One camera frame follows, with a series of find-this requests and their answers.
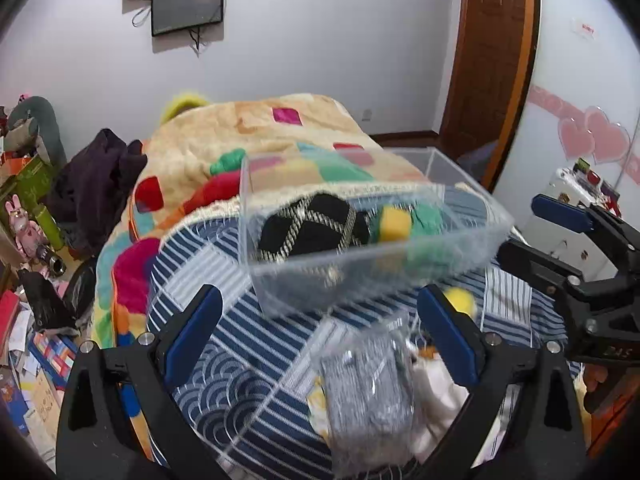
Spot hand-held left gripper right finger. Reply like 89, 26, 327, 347
417, 283, 589, 480

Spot pink heart wall decal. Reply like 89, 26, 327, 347
557, 106, 632, 165

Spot black plastic bag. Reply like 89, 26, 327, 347
17, 260, 98, 333

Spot white wall sticker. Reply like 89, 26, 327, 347
571, 17, 598, 40

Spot grey socks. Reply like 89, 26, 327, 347
318, 329, 418, 466

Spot green bottle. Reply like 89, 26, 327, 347
34, 205, 66, 252

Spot yellow plush toy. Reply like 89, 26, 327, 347
161, 90, 211, 123

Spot wooden door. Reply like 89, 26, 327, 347
439, 0, 542, 192

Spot yellow sponge block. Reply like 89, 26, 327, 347
376, 207, 413, 246

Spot green cardboard box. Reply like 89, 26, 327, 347
0, 156, 57, 233

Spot dark purple clothes pile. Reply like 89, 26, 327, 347
44, 128, 148, 258

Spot yellow fluffy ball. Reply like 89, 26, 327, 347
446, 287, 477, 317

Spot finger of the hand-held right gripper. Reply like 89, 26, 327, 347
498, 237, 593, 307
531, 193, 640, 261

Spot pink rabbit toy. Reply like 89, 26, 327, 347
4, 194, 43, 261

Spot colourful patchwork blanket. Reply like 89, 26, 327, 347
95, 92, 436, 461

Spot small black wall monitor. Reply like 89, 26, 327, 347
151, 0, 225, 37

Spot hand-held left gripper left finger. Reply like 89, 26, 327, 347
55, 284, 224, 480

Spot white cloth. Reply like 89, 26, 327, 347
407, 345, 473, 463

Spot blue striped bedsheet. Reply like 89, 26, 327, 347
147, 185, 583, 480

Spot green fluffy cloth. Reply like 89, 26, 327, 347
407, 200, 446, 236

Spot pile of books and papers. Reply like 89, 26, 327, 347
0, 290, 81, 466

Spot grey plush toy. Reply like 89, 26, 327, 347
5, 96, 68, 166

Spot black gold-trimmed cloth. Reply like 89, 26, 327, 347
257, 192, 372, 264

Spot white cabinet with stickers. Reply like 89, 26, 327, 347
520, 159, 626, 281

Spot clear plastic box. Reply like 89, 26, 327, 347
238, 147, 516, 319

